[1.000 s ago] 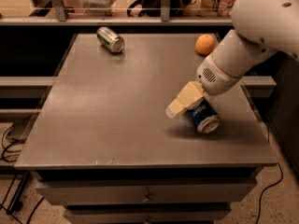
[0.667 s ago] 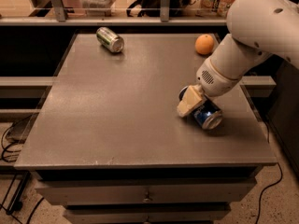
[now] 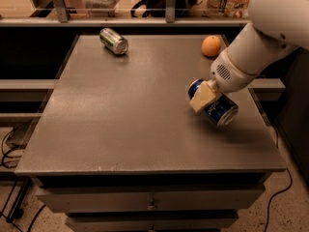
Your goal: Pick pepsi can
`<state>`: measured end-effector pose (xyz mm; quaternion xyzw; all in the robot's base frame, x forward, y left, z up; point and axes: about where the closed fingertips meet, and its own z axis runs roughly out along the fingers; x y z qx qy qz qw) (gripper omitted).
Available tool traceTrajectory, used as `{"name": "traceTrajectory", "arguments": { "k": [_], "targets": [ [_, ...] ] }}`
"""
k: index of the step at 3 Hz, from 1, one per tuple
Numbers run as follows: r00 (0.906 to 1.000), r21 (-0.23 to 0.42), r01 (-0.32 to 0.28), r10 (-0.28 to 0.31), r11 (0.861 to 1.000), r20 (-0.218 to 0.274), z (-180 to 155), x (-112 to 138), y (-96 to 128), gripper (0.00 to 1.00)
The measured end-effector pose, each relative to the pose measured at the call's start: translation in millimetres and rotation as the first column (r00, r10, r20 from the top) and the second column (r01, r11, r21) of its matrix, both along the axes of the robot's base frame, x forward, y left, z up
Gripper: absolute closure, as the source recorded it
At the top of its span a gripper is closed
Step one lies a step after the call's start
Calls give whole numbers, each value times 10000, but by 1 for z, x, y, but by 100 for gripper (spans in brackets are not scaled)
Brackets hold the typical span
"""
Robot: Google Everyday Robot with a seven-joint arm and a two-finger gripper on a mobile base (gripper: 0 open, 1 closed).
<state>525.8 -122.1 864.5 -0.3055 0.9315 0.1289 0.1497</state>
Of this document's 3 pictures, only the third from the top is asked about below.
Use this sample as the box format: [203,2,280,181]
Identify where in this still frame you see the green soda can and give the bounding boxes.
[99,28,128,55]

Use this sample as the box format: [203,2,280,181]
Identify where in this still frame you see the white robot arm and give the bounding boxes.
[190,0,309,112]

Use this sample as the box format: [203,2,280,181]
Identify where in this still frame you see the clear plastic container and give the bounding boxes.
[83,0,119,17]

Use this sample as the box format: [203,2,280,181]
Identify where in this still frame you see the black power cable right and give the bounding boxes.
[263,126,294,232]

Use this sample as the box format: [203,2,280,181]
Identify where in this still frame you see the blue pepsi can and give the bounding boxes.
[187,87,239,127]

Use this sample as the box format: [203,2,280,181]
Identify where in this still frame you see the grey metal shelf rail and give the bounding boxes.
[0,0,249,27]

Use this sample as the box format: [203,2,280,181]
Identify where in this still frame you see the black cables left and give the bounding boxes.
[0,119,46,232]

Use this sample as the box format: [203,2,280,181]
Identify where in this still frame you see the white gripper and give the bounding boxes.
[189,47,256,112]

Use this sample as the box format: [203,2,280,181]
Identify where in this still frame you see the orange fruit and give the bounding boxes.
[202,36,221,57]

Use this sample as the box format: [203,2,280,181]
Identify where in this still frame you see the grey drawer cabinet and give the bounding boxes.
[16,36,285,232]

